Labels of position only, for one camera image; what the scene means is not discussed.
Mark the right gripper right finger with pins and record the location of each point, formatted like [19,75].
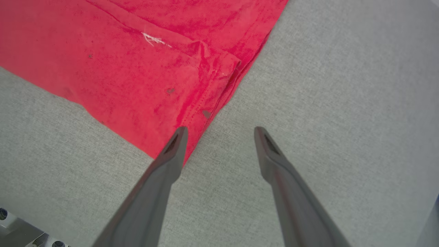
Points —
[295,206]

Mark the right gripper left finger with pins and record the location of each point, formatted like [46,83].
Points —
[147,206]

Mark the red and white shirt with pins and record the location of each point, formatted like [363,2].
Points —
[137,68]

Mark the grey fabric sofa cushion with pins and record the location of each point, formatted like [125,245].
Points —
[343,103]

